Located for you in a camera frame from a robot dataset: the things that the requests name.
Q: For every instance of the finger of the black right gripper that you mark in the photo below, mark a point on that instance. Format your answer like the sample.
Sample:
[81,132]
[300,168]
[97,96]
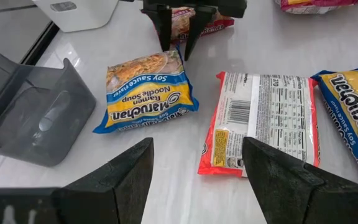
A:
[199,28]
[164,25]

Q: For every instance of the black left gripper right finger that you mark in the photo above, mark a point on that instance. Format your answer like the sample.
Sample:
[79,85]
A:
[291,193]

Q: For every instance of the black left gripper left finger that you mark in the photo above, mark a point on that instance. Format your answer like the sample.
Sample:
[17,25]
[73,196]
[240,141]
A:
[120,186]

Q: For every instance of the blue Maruchan ramen pack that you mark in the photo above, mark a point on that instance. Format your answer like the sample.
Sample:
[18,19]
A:
[148,93]
[353,109]

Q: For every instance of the pink Maruchan ramen pack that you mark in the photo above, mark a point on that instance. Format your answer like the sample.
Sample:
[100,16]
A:
[315,6]
[180,21]

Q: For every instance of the orange Maruchan ramen pack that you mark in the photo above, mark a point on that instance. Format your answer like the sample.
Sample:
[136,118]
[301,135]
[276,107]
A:
[259,102]

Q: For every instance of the white plastic bin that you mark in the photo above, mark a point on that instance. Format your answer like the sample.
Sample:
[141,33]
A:
[82,15]

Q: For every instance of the dark grey plastic bin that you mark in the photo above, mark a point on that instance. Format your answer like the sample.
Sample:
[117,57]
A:
[26,124]

